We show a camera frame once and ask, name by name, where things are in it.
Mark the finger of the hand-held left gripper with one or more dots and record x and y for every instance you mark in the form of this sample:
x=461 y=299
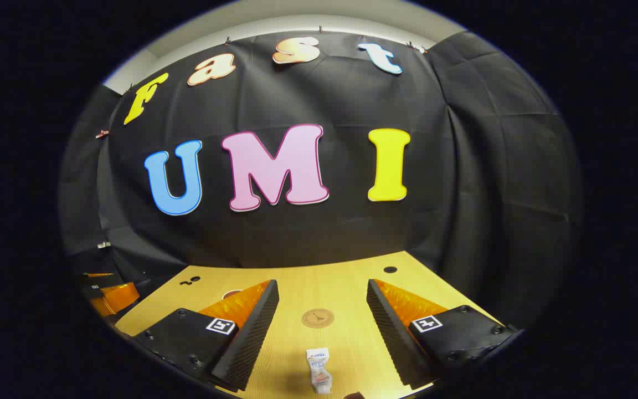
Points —
x=117 y=296
x=92 y=285

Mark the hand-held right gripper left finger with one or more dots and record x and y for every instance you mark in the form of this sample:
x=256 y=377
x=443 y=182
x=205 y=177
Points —
x=247 y=343

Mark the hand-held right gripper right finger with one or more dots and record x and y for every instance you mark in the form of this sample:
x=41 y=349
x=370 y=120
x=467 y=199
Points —
x=394 y=338

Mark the beige cup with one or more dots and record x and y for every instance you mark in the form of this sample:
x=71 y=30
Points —
x=231 y=292

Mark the white toothpaste tube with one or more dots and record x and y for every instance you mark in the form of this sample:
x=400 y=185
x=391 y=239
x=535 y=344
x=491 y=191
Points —
x=319 y=370

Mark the wooden desktop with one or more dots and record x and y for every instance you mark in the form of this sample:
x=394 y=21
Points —
x=319 y=288

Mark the black backdrop cloth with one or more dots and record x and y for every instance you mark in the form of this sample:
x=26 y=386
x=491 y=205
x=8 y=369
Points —
x=324 y=238

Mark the red cloth clip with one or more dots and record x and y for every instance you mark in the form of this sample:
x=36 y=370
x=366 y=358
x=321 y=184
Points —
x=101 y=133

